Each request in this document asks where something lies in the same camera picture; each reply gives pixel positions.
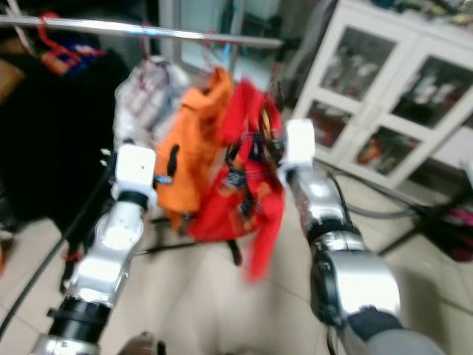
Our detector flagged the red plastic hanger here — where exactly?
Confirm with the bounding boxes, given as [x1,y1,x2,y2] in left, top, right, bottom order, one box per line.
[35,11,98,58]

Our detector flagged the grey left robot leg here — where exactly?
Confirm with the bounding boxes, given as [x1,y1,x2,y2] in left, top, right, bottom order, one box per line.
[120,331,172,355]

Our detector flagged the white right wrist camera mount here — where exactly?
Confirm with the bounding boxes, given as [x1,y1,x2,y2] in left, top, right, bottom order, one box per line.
[282,118,318,173]

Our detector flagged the brown cardboard box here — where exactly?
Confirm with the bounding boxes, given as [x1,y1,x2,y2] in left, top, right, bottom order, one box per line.
[0,55,21,112]

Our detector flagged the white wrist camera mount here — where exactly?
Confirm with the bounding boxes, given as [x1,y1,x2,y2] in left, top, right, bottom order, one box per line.
[115,144,158,209]
[282,118,318,173]

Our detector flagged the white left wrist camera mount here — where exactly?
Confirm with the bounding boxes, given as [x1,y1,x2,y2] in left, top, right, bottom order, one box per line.
[115,144,158,209]

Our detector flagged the grey vacuum hose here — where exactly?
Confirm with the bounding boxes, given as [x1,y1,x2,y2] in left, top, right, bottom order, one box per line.
[329,166,418,220]

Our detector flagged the orange polo shirt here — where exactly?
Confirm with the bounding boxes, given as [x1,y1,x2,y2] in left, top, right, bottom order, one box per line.
[163,67,234,234]

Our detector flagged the whitish grey jeans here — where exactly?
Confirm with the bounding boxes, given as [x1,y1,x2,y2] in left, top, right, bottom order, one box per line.
[115,55,197,149]

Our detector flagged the white glass door cabinet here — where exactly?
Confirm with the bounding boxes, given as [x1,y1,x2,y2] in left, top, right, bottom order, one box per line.
[292,0,473,190]

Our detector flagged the black hanging garment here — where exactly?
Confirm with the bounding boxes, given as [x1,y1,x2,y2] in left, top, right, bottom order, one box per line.
[0,47,132,231]

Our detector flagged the silver and black clothes rack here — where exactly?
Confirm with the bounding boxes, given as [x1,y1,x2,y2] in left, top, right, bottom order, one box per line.
[0,15,287,267]

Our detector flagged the red numbered sports jersey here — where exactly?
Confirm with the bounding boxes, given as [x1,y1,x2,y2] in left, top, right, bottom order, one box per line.
[187,79,288,284]

